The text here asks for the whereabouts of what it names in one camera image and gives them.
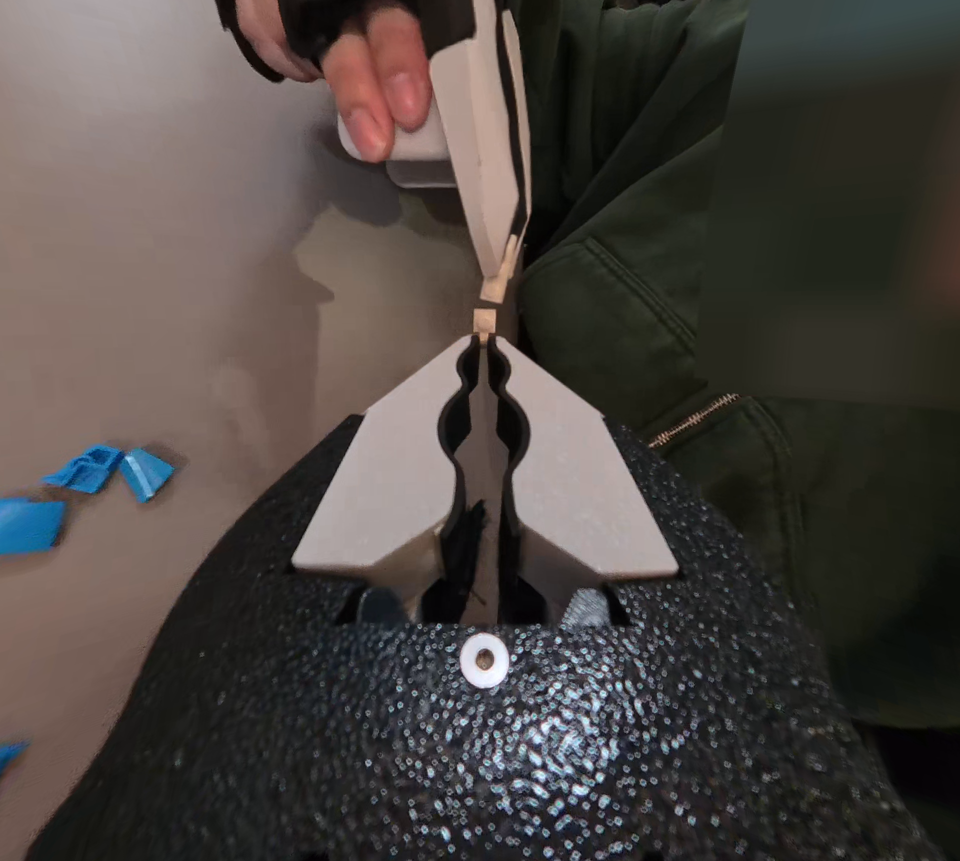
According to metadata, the green zip jacket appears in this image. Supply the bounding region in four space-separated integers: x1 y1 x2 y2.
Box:
495 0 960 736

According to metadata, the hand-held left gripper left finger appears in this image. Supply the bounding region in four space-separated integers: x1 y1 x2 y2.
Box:
291 336 483 618

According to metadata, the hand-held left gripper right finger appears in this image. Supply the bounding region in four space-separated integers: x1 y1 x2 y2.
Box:
486 336 680 621

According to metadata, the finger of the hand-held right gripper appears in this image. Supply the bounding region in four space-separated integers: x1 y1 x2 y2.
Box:
491 0 535 277
429 0 520 286

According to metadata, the person's right hand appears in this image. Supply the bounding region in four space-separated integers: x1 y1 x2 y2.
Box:
234 0 435 164

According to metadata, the pile of blue lego pieces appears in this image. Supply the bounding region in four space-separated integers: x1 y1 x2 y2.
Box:
0 443 176 777

